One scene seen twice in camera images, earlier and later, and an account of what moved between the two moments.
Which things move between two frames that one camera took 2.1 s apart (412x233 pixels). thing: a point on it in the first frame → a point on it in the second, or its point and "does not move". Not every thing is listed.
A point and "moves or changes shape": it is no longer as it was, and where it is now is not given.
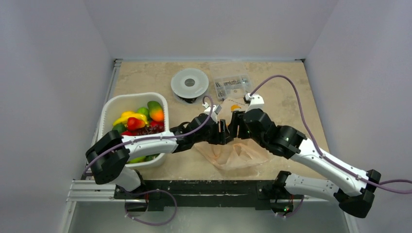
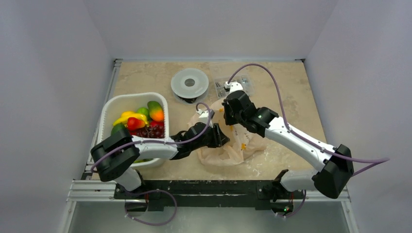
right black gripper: (240, 127) → (228, 111)
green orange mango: (156, 110) does not move
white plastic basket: (113, 106) does not move
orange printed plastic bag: (240, 153) moves or changes shape
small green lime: (144, 110) does not move
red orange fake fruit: (133, 123) does not move
